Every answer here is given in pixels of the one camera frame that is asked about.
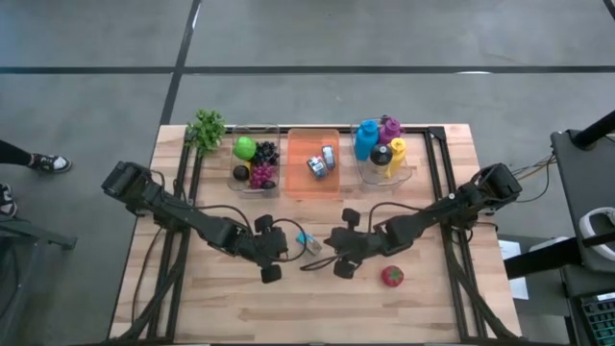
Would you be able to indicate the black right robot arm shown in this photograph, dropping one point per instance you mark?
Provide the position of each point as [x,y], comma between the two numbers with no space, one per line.
[432,211]

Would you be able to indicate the green toy apple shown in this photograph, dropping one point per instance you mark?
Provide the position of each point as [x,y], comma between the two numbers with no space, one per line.
[244,148]

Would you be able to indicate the tin can blue label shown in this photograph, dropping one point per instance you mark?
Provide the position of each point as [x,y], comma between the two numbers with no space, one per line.
[329,157]

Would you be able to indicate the clear plastic bin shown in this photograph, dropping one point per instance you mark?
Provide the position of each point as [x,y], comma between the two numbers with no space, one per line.
[375,175]
[254,190]

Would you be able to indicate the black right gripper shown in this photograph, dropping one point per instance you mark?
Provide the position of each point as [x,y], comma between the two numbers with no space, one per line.
[355,242]

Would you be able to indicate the tin can gold lid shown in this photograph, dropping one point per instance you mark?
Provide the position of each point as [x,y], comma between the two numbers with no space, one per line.
[317,167]

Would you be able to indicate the magenta squeeze bottle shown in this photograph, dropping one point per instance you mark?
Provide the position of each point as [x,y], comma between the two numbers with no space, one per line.
[390,130]

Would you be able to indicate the backlit keyboard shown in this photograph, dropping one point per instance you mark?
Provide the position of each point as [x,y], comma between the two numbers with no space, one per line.
[598,319]

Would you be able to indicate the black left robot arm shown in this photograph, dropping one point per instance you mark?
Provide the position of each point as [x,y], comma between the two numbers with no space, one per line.
[182,216]

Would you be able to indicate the green potted plant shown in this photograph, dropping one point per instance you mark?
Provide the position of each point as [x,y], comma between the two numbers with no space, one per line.
[205,130]

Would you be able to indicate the red toy strawberry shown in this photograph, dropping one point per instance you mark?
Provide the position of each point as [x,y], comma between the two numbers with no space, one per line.
[392,276]

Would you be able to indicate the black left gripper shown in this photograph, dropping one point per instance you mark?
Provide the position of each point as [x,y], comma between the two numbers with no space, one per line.
[269,245]

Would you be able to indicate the tin can silver lid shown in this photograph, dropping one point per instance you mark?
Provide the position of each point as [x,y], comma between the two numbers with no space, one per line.
[310,244]

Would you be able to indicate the blue squeeze bottle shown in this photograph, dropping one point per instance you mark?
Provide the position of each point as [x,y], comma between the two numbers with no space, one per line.
[366,139]

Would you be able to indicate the grey metal stand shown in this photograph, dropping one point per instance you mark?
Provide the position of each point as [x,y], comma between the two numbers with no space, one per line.
[29,233]

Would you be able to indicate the orange plastic bin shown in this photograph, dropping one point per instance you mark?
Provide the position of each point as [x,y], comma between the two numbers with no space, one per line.
[302,187]

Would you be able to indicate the person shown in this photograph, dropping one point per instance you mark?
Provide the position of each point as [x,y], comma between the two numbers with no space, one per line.
[48,163]

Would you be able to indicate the red toy grape bunch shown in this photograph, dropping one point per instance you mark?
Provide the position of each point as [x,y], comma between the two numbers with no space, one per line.
[262,175]

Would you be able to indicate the yellow squeeze bottle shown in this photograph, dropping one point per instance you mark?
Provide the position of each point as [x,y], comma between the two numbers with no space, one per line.
[398,156]

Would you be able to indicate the grey headphones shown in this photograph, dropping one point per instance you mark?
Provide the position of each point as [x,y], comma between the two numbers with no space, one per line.
[588,226]

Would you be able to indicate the dark blue toy grape bunch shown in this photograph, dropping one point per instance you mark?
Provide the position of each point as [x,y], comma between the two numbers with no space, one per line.
[266,153]

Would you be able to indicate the black side desk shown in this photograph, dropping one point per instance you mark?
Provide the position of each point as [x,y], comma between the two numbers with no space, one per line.
[572,158]

